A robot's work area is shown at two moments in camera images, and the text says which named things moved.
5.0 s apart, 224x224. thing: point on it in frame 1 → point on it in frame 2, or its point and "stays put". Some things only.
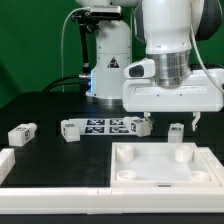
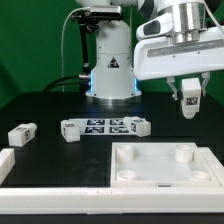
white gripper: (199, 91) → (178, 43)
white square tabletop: (159, 164) stays put
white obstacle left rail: (7, 163) stays put
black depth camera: (105, 11) stays put
